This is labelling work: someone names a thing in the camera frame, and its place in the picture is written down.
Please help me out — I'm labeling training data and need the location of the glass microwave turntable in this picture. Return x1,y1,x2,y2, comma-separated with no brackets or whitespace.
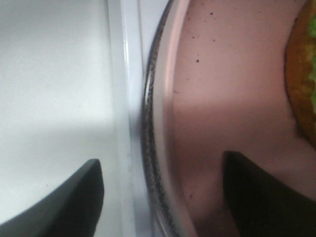
141,0,179,237

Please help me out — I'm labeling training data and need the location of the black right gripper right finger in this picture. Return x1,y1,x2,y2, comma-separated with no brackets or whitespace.
223,151,316,237

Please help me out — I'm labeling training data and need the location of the burger with lettuce and cheese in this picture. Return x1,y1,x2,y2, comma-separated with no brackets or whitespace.
285,0,316,146

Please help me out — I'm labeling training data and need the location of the white microwave oven body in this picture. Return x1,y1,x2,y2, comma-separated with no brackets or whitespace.
0,0,167,237

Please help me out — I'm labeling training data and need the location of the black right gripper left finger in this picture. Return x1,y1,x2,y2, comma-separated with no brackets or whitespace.
0,159,104,237

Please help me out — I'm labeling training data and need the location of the pink plate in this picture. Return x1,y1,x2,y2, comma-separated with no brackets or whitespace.
160,0,316,237

